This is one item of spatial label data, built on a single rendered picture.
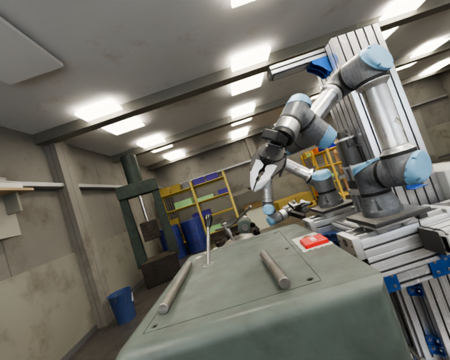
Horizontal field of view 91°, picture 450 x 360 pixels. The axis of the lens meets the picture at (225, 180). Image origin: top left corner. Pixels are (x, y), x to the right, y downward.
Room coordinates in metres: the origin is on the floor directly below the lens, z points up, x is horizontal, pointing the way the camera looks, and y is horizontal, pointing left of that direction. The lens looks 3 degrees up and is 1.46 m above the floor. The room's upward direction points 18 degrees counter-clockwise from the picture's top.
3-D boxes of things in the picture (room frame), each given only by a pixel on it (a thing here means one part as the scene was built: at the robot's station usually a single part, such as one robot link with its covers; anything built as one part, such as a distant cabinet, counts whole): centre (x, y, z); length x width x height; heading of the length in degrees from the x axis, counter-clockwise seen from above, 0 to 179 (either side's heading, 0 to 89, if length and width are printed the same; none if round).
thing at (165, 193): (8.02, 1.18, 1.13); 2.56 x 0.66 x 2.27; 89
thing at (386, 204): (0.98, -0.60, 1.21); 0.15 x 0.15 x 0.10
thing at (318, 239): (0.60, -0.17, 1.26); 0.06 x 0.06 x 0.02; 87
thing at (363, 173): (0.97, -0.60, 1.33); 0.13 x 0.12 x 0.14; 21
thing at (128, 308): (3.69, 2.22, 0.24); 0.42 x 0.38 x 0.48; 5
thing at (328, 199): (1.47, -0.61, 1.21); 0.15 x 0.15 x 0.10
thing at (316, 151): (7.85, -3.43, 0.97); 2.21 x 0.57 x 1.93; 179
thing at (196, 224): (6.99, 1.79, 0.50); 1.35 x 0.83 x 1.00; 89
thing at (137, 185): (5.21, 2.01, 1.50); 0.98 x 0.79 x 3.00; 89
